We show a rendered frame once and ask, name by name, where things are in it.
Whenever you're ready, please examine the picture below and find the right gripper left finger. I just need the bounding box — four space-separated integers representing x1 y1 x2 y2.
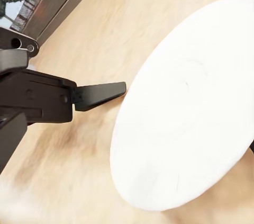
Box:
0 111 28 174

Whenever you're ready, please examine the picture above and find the saucer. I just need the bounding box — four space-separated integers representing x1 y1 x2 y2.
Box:
110 0 254 211

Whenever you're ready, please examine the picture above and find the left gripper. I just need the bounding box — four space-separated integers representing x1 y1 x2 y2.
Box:
0 49 127 126

